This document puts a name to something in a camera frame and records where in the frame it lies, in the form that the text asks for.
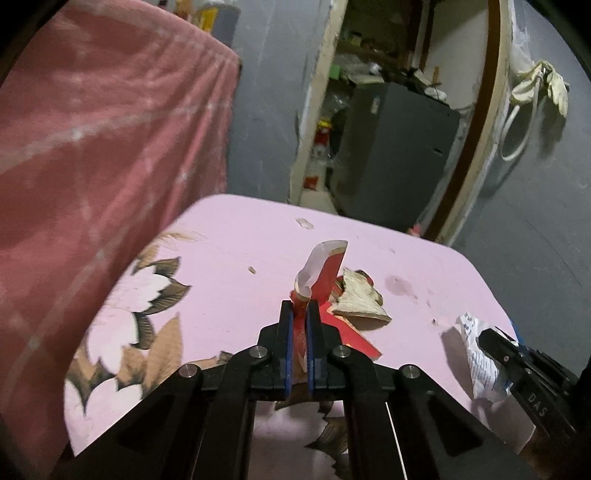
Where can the grey cabinet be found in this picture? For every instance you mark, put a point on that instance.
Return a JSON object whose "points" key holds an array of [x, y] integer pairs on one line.
{"points": [[392, 157]]}

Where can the white plastic bag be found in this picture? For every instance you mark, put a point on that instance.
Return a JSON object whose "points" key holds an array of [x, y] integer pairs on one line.
{"points": [[519, 50]]}

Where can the white jug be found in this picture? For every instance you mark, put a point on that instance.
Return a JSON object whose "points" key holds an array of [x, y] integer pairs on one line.
{"points": [[318, 153]]}

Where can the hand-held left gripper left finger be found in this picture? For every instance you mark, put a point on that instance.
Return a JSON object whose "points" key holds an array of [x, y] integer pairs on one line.
{"points": [[287, 360]]}

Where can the red bottle with yellow cap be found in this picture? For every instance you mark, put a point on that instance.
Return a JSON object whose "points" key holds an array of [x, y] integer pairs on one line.
{"points": [[323, 133]]}

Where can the white printed paper wrapper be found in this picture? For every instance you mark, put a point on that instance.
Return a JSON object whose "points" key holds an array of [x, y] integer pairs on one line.
{"points": [[480, 369]]}

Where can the yellow packet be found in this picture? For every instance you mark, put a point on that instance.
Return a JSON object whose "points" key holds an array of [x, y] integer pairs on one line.
{"points": [[205, 16]]}

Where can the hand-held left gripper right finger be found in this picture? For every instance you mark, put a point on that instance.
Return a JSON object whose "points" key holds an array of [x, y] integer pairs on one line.
{"points": [[310, 360]]}

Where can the small clear plastic scrap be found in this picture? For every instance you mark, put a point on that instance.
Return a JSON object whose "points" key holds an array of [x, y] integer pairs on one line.
{"points": [[304, 224]]}

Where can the wooden door frame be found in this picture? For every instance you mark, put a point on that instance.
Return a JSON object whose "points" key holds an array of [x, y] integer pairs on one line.
{"points": [[318, 92]]}

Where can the small pink object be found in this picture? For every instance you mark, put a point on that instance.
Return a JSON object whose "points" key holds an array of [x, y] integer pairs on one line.
{"points": [[415, 229]]}

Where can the pink floral covered table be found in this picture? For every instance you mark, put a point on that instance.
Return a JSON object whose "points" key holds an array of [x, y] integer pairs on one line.
{"points": [[231, 258]]}

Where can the small red box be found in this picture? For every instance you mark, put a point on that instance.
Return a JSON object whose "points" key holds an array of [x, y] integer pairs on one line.
{"points": [[311, 182]]}

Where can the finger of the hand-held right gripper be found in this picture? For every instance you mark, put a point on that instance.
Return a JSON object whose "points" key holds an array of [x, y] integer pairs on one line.
{"points": [[496, 350], [510, 337]]}

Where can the white gloves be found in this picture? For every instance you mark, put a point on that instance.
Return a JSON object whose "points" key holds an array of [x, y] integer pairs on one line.
{"points": [[558, 87]]}

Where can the pink blanket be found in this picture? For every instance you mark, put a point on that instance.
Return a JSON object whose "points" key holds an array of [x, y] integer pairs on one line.
{"points": [[92, 161]]}

